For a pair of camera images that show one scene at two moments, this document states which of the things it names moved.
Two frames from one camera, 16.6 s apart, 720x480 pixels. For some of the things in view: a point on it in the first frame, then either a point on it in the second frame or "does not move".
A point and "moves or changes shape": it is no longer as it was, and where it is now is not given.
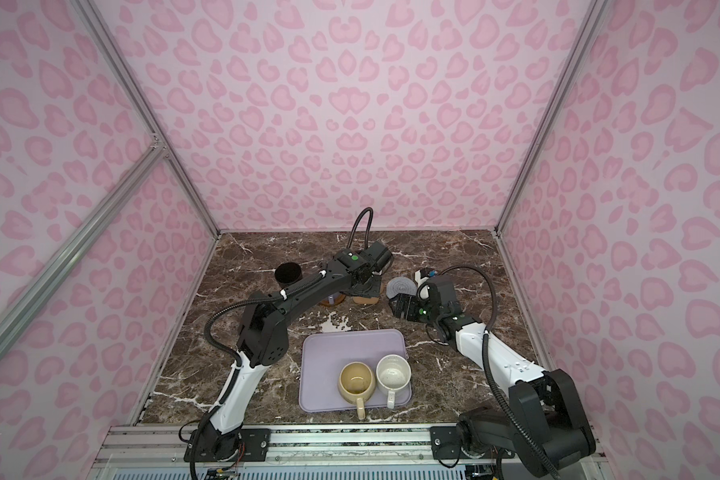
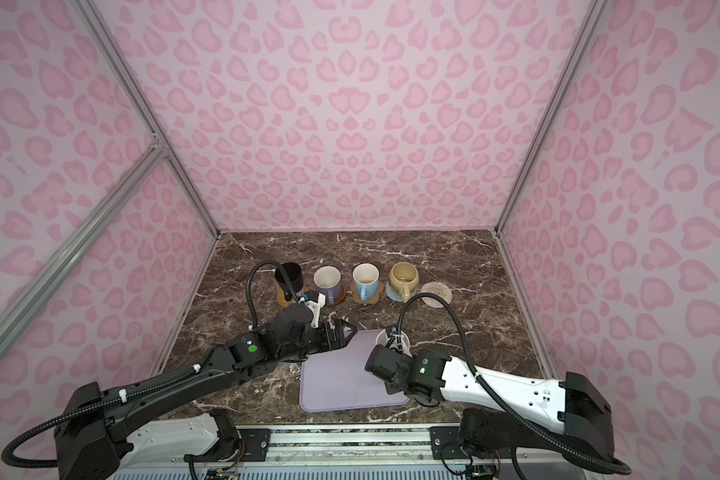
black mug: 288,272 does not move
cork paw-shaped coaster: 365,300 does not move
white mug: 393,373 moves or changes shape
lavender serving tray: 324,352 does not move
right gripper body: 417,310 → 395,387
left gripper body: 372,289 → 321,339
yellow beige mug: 356,382 → 404,276
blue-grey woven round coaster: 400,285 does not move
